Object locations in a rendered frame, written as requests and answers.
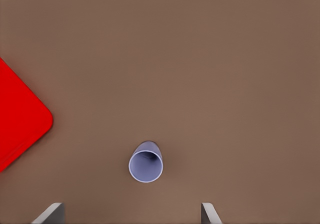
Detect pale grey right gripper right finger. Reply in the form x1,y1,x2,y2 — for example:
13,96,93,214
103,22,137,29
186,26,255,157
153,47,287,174
201,202,223,224

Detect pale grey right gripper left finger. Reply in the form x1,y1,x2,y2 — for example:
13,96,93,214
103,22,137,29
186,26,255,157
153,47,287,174
30,202,66,224

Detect lavender cup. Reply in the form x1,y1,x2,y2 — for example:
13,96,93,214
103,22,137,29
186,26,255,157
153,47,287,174
128,140,164,183

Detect red tray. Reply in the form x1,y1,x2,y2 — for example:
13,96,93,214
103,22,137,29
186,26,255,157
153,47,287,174
0,57,54,173

